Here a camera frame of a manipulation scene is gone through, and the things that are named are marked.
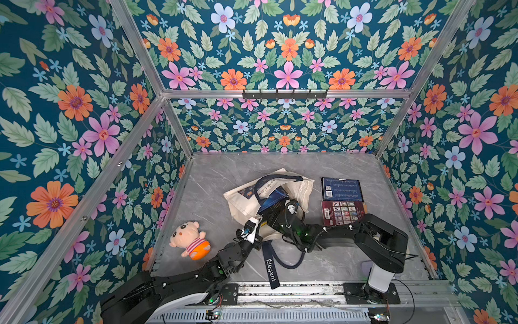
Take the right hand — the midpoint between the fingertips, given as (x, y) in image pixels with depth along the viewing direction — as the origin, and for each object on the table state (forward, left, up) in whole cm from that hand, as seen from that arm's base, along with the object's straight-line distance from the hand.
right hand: (271, 213), depth 88 cm
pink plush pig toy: (-11, +34, 0) cm, 36 cm away
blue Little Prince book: (+17, -35, -5) cm, 39 cm away
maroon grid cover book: (+4, -33, -5) cm, 33 cm away
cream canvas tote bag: (-1, +11, +10) cm, 15 cm away
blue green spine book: (+7, -2, +1) cm, 8 cm away
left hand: (-7, +3, +7) cm, 11 cm away
